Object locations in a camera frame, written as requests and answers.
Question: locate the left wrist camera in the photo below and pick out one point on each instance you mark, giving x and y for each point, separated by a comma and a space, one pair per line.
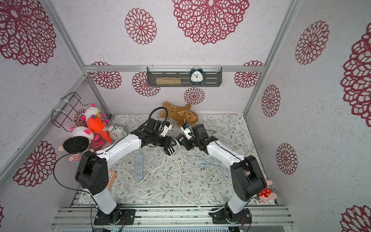
166, 128

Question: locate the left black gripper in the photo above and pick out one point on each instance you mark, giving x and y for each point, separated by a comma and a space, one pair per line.
167, 142

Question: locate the beige pouch on shelf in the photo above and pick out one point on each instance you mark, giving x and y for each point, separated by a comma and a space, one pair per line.
168, 81

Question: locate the white round alarm clock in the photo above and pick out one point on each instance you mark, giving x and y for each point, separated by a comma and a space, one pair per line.
117, 132

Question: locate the pink red dotted plush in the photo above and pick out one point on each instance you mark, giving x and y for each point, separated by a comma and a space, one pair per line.
267, 194

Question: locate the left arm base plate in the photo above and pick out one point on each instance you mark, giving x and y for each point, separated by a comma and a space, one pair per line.
117, 217

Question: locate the black wire basket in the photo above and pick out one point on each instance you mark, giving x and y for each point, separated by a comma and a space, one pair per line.
70, 114

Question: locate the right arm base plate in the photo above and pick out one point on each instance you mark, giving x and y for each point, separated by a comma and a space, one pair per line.
226, 216

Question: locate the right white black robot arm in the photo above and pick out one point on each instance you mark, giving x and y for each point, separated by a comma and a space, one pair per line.
247, 177

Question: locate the pink power strip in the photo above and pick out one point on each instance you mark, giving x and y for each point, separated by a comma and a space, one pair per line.
112, 176

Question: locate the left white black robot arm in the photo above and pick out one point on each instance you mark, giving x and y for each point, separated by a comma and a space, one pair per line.
92, 172

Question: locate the brown teddy bear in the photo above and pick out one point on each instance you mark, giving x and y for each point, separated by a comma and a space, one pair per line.
181, 114

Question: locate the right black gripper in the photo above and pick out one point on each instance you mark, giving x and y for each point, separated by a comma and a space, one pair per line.
188, 142

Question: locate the teal alarm clock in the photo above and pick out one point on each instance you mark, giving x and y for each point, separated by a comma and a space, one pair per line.
196, 76

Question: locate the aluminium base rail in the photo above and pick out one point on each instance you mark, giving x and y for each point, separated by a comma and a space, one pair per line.
82, 216

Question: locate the white owl plush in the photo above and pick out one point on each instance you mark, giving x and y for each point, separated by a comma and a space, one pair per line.
93, 110

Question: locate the black-haired doll plush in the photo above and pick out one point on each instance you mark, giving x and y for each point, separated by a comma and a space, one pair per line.
75, 146

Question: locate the pink striped pig plush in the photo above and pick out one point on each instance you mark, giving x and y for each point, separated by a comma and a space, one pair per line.
95, 142

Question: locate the orange fox plush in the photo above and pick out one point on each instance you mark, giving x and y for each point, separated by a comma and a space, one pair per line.
98, 126

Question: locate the grey wall shelf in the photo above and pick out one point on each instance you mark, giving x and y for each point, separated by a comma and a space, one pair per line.
211, 79

